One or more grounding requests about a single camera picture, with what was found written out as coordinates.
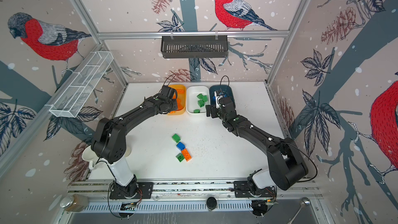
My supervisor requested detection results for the green lego brick bottom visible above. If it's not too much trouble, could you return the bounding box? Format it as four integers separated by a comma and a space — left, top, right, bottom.
176, 153, 185, 162

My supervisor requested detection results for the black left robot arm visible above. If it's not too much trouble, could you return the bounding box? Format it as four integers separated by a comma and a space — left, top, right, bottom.
91, 85, 178, 198

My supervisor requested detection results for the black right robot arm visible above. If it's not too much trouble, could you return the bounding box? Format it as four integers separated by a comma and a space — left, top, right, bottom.
206, 97, 308, 197

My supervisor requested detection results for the dark teal plastic bin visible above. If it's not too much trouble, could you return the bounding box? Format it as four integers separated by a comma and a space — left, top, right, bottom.
209, 85, 236, 106

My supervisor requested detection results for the yellow plastic bin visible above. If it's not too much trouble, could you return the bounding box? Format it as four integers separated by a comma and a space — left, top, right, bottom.
168, 85, 187, 116

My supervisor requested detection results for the white plastic bin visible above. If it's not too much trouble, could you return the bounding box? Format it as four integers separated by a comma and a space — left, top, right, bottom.
186, 86, 210, 117

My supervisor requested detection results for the orange lego brick upright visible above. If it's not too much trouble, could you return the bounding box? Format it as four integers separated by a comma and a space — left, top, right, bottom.
181, 149, 192, 161

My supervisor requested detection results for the white ceramic mug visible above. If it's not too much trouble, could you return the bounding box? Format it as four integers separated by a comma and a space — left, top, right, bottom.
81, 146, 100, 171

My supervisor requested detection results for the black round knob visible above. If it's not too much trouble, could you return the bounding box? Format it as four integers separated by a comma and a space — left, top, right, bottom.
206, 197, 218, 211

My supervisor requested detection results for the glass jar with lid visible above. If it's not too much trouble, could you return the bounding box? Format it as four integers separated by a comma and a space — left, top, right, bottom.
60, 194, 89, 212

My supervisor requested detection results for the black hanging wire basket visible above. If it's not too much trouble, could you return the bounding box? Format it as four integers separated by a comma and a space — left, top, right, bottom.
161, 35, 229, 59

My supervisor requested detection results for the white wire mesh basket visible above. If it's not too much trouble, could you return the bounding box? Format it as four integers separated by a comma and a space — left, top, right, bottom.
49, 51, 114, 118

